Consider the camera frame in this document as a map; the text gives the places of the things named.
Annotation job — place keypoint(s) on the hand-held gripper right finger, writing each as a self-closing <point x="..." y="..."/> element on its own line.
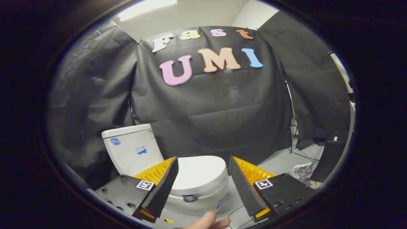
<point x="243" y="187"/>

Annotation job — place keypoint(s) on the white pole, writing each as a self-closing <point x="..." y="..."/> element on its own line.
<point x="341" y="71"/>

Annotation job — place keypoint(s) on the white ceramic toilet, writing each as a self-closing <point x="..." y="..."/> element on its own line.
<point x="133" y="152"/>

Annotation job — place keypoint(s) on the black light stand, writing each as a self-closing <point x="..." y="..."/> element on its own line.
<point x="292" y="111"/>

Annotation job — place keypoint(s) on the white toilet lid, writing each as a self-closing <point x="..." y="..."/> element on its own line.
<point x="200" y="171"/>

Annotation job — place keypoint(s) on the black box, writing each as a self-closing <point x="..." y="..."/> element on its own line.
<point x="330" y="159"/>

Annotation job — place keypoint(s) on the yellow black hazard tape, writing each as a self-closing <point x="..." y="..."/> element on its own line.
<point x="169" y="220"/>

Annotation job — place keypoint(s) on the black backdrop cloth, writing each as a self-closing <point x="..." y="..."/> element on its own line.
<point x="206" y="111"/>

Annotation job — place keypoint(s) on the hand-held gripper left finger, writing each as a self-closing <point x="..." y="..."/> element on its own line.
<point x="165" y="186"/>

